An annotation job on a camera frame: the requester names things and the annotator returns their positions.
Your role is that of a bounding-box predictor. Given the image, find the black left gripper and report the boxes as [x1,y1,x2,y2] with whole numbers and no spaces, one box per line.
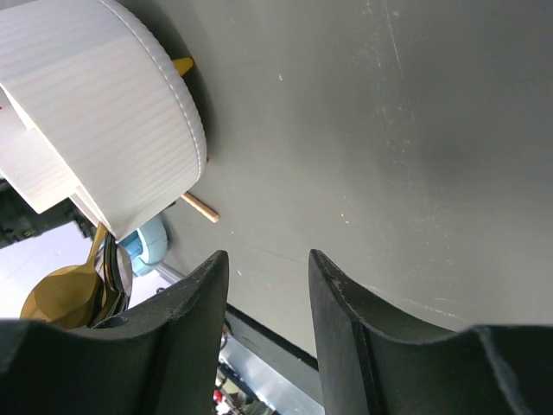
[1,178,95,249]

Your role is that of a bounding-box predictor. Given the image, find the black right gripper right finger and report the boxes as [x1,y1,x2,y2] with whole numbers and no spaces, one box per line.
[308,250,552,414]

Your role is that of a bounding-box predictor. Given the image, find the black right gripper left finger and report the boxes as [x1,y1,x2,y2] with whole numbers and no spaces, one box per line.
[1,251,229,414]

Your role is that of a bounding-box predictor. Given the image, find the gold spoon green handle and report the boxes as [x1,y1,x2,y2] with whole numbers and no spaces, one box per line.
[20,223,106,329]

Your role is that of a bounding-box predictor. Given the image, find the silver ornate spoon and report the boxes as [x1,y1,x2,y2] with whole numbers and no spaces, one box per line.
[111,246,133,315]

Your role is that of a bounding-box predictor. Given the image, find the light blue headphones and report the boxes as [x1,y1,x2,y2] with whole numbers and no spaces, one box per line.
[118,215,168,277]

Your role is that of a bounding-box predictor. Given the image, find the white divided round container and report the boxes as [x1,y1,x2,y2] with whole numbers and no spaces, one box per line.
[1,1,207,239]

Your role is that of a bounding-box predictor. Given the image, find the silver copper chopstick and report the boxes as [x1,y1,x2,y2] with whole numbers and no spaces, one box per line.
[181,192,220,223]

